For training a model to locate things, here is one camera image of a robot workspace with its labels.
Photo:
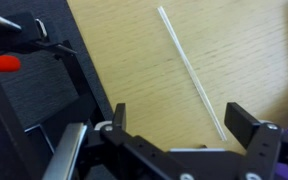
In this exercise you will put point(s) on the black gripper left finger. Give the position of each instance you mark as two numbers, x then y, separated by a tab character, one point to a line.
134	150

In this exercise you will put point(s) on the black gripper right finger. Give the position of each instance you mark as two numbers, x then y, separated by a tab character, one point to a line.
260	146

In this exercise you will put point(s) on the thin clear drinking straw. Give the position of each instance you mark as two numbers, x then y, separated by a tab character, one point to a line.
191	71

